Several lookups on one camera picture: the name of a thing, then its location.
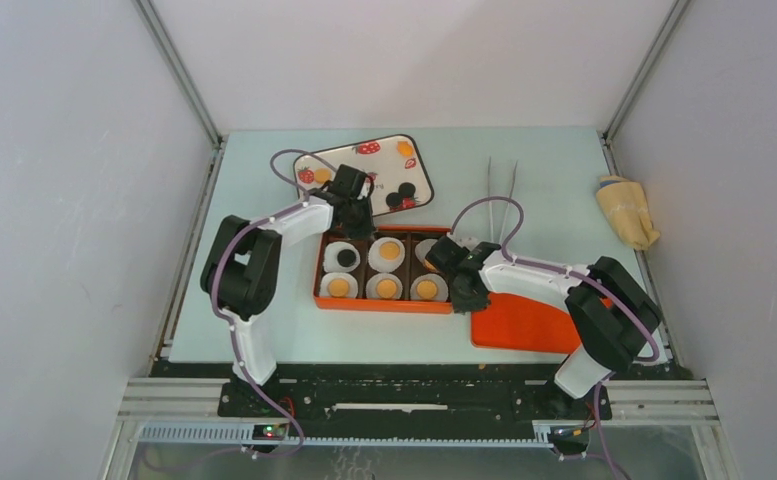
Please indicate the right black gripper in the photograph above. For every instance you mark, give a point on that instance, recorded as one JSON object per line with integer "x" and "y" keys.
{"x": 478, "y": 303}

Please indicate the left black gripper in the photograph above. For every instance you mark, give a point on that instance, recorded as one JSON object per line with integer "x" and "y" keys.
{"x": 366, "y": 230}

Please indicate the strawberry print serving tray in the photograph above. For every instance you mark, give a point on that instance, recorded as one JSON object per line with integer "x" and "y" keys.
{"x": 381, "y": 161}

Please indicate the black sandwich cookie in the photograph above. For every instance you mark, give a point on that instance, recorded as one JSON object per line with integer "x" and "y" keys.
{"x": 348, "y": 259}
{"x": 407, "y": 190}
{"x": 394, "y": 201}

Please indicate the orange cookie box with dividers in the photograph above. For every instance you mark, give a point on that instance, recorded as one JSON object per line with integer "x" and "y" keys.
{"x": 407, "y": 272}

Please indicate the swirl tan cookie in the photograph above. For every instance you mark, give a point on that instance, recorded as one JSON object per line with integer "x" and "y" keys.
{"x": 387, "y": 288}

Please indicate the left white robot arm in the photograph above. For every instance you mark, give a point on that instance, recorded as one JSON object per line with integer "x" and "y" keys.
{"x": 242, "y": 269}

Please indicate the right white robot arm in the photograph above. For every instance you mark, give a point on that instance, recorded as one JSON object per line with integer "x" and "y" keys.
{"x": 598, "y": 316}

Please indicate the white paper cupcake liner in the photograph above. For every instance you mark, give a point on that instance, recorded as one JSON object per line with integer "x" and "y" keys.
{"x": 329, "y": 276}
{"x": 443, "y": 288}
{"x": 381, "y": 265}
{"x": 423, "y": 248}
{"x": 370, "y": 288}
{"x": 329, "y": 257}

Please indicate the beige cloth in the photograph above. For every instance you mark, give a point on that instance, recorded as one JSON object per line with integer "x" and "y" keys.
{"x": 623, "y": 203}

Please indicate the orange box lid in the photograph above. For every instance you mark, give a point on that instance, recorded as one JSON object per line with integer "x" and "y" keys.
{"x": 516, "y": 323}

